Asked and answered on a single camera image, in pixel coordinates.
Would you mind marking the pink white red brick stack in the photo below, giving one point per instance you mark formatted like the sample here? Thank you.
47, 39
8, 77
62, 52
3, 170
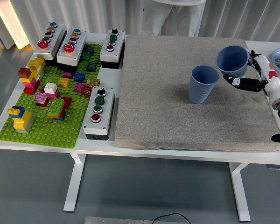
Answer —
40, 98

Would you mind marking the brown yellow pink red brick tower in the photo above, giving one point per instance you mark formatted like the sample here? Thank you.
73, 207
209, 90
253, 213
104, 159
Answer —
29, 84

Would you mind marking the green orange blue brick stack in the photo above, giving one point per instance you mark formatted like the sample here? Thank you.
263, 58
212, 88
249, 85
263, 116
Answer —
56, 107

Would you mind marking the flat magenta brick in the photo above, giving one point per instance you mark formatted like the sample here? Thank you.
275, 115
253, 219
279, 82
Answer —
67, 75

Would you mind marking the person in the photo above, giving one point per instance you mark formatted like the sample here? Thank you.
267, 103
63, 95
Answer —
154, 18

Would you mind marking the green studded baseplate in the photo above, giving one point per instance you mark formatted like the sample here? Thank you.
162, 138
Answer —
49, 133

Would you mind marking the white curtain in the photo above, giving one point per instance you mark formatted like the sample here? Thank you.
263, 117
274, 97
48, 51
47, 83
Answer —
84, 14

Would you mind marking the grey under-table bracket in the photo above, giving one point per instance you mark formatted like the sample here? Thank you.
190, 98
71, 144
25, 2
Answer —
275, 167

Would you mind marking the blue ribbed cup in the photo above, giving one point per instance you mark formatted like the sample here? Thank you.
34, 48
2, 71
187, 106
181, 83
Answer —
233, 58
200, 93

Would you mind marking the dark grey round part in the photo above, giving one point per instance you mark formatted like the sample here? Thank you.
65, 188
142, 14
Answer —
89, 49

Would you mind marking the five-button control box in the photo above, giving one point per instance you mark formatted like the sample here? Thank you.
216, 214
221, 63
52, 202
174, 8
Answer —
57, 39
78, 50

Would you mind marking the four-button control box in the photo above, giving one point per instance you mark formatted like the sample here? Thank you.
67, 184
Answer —
117, 46
107, 109

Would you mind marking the white table leg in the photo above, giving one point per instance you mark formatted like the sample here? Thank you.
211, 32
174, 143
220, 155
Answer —
239, 186
74, 182

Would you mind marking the blue yellow grey brick stack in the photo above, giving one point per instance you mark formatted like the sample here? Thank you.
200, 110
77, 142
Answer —
23, 121

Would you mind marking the yellow white brick stack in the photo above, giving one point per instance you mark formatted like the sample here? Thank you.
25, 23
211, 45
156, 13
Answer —
36, 64

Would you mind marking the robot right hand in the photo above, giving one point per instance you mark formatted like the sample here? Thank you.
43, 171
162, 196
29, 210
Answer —
274, 89

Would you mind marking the dark green brick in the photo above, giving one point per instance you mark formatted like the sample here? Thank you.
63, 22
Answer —
86, 57

